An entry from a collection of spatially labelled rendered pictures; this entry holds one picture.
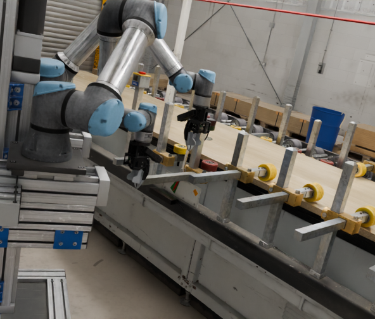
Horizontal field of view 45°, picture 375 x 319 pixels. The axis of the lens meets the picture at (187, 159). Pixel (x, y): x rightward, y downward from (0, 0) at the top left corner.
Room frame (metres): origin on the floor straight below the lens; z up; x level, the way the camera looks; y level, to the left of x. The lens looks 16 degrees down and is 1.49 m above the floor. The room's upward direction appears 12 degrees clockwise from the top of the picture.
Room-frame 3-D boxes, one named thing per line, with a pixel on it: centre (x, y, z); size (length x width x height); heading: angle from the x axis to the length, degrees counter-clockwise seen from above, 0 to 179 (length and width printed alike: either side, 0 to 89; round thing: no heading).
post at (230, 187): (1.94, -0.22, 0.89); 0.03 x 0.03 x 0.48; 46
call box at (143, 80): (2.47, 0.33, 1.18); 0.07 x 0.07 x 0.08; 46
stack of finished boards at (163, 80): (10.59, 1.38, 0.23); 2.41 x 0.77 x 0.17; 143
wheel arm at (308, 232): (1.52, -0.56, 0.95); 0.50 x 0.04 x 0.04; 136
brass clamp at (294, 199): (1.75, -0.41, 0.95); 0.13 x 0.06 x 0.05; 46
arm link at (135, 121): (1.72, 0.23, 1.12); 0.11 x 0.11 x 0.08; 78
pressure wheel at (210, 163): (2.13, -0.11, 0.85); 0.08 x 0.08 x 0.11
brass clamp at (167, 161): (2.27, 0.13, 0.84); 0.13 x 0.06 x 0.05; 46
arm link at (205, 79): (1.99, -0.01, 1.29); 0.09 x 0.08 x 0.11; 95
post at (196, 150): (2.11, -0.04, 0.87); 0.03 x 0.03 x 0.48; 46
